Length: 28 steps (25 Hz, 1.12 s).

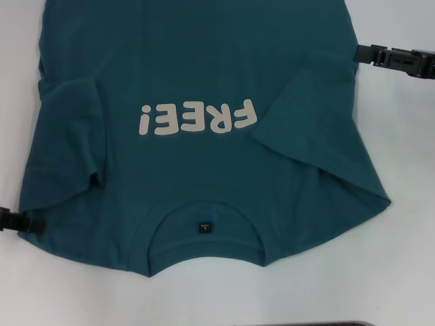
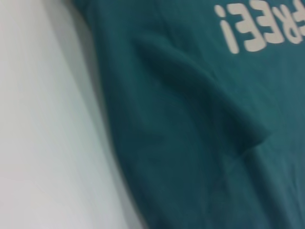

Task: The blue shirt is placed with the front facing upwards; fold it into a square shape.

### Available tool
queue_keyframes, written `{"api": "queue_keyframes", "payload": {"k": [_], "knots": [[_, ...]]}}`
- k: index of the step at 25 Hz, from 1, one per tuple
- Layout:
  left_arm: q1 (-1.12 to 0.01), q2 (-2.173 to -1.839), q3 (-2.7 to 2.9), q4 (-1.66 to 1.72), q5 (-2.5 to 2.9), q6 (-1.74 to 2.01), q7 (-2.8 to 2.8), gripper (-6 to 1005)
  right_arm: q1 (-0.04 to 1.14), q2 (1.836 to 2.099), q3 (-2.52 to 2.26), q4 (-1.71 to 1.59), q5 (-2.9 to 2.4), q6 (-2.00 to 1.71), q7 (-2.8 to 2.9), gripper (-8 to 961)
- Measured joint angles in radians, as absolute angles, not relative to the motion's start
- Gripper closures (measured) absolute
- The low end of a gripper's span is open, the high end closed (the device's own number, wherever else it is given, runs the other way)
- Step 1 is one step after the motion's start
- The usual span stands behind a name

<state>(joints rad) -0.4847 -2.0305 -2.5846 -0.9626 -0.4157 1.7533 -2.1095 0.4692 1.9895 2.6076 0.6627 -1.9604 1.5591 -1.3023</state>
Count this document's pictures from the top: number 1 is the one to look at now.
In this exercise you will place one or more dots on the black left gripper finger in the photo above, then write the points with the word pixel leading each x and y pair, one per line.
pixel 32 225

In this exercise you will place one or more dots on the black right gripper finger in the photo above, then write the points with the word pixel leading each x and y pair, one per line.
pixel 363 54

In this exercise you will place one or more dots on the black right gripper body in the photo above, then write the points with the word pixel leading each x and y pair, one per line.
pixel 426 64

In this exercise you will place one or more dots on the teal blue printed t-shirt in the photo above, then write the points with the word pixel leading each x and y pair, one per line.
pixel 210 61

